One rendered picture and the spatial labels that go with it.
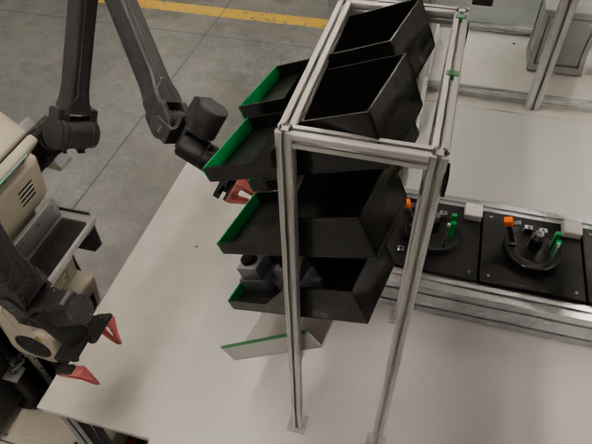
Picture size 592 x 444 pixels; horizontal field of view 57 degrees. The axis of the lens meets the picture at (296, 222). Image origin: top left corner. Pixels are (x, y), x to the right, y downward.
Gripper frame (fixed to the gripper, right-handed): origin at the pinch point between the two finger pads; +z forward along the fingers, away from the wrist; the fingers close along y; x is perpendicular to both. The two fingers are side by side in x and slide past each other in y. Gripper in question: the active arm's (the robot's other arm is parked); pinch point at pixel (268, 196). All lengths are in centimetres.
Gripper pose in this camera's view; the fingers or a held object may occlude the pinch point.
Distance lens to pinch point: 108.5
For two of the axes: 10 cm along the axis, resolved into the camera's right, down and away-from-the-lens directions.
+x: -4.0, 5.2, 7.6
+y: 3.6, -6.7, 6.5
